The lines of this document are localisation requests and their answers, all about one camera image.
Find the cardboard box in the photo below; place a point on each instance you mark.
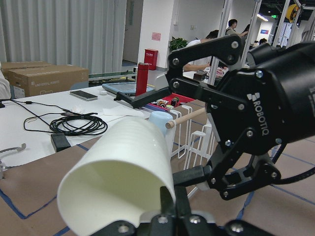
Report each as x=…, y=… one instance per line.
x=35, y=81

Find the red parts tray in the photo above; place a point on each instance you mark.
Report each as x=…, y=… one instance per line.
x=171, y=101

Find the green potted plant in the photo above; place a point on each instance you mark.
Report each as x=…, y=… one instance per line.
x=176, y=43

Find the white wire cup rack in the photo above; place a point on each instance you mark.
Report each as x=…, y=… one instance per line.
x=194, y=145

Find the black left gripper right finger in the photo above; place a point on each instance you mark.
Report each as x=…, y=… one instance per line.
x=270, y=211

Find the red fire extinguisher box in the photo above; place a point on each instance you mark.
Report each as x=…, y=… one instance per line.
x=150, y=58

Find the blue teach pendant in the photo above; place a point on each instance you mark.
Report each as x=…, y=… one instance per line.
x=128, y=88

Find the black power adapter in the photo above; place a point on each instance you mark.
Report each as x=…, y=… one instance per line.
x=59, y=142

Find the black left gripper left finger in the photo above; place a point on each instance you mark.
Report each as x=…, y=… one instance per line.
x=152, y=223

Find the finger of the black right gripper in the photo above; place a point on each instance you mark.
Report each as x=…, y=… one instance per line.
x=197, y=175
x=227, y=49

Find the person in white shirt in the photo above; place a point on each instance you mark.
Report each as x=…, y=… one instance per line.
x=5, y=92

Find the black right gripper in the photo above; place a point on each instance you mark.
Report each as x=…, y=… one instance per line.
x=275, y=106

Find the light blue cup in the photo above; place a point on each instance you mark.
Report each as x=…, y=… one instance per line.
x=160, y=119

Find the smartphone on table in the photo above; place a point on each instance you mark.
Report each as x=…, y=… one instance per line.
x=83, y=95

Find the red thermos bottle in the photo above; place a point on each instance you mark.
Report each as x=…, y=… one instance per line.
x=142, y=78

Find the cream white cup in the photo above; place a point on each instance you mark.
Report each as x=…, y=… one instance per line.
x=118, y=178

